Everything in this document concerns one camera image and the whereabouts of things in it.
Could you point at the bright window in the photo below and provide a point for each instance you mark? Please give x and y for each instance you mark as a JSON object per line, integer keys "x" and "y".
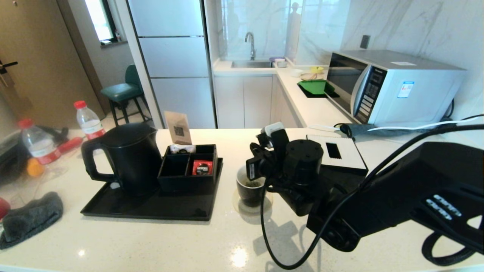
{"x": 98, "y": 20}

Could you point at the black cup white inside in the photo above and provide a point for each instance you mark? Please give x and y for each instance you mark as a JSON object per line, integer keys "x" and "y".
{"x": 247, "y": 196}

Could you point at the small white paper tag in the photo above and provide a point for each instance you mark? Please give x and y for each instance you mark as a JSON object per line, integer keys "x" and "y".
{"x": 114, "y": 185}

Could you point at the black bag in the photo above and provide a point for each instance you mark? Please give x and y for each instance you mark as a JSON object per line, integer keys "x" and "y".
{"x": 11, "y": 158}

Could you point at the mesh green tea bag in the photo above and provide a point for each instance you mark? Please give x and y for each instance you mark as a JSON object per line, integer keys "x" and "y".
{"x": 254, "y": 184}

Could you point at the black tissue box white lid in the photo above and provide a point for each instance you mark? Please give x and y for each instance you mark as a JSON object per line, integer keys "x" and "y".
{"x": 348, "y": 155}

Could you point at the red round object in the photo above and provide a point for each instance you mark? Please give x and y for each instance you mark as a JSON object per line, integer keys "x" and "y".
{"x": 3, "y": 208}

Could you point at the small white purple cup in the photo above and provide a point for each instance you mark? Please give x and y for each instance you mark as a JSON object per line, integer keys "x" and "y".
{"x": 280, "y": 63}

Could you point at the clear glass coaster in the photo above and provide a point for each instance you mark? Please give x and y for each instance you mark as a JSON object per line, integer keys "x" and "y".
{"x": 238, "y": 206}

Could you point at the green upholstered chair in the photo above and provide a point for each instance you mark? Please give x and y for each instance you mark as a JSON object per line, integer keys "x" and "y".
{"x": 121, "y": 92}

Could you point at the small red-capped water bottle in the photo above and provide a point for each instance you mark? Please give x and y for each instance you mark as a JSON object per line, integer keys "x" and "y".
{"x": 90, "y": 121}

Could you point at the small white bowl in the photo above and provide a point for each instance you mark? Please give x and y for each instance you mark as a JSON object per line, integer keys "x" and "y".
{"x": 296, "y": 73}

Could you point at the steel kitchen sink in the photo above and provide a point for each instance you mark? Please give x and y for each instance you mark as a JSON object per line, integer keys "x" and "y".
{"x": 251, "y": 64}

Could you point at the green cutting board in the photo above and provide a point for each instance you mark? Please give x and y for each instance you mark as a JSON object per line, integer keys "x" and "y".
{"x": 314, "y": 87}

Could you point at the dark grey cloth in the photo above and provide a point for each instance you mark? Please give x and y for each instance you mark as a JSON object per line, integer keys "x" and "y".
{"x": 32, "y": 219}

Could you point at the dark wall socket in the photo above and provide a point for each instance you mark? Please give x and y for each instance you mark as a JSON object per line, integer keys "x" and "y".
{"x": 364, "y": 42}

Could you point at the silver microwave oven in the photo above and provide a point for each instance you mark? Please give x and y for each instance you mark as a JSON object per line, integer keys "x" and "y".
{"x": 419, "y": 94}

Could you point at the red Nescafe sachet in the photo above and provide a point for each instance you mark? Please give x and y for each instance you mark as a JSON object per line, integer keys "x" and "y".
{"x": 202, "y": 167}

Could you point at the white base cabinet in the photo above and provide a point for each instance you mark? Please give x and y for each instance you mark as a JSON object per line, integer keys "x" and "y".
{"x": 245, "y": 101}

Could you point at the black electric kettle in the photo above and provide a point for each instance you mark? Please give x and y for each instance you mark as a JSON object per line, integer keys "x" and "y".
{"x": 132, "y": 158}

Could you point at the brown QR code card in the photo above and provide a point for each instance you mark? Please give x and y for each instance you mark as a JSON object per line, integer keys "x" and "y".
{"x": 177, "y": 127}

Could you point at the black serving tray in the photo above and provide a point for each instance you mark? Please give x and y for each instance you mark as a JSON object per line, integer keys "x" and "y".
{"x": 170, "y": 209}

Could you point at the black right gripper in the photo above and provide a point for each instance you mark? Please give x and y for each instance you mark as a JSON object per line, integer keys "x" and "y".
{"x": 276, "y": 168}

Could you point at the small orange object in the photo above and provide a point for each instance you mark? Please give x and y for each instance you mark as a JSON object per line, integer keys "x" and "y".
{"x": 34, "y": 168}

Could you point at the chrome kitchen faucet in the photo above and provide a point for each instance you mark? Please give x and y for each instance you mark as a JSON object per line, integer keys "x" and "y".
{"x": 252, "y": 48}

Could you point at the large red-capped water bottle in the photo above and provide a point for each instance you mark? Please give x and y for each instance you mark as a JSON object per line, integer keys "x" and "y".
{"x": 39, "y": 145}

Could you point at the brown wooden door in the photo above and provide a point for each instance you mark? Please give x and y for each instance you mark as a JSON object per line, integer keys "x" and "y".
{"x": 41, "y": 56}

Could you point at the black compartment organizer box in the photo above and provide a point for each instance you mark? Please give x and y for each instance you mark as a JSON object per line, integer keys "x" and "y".
{"x": 187, "y": 186}

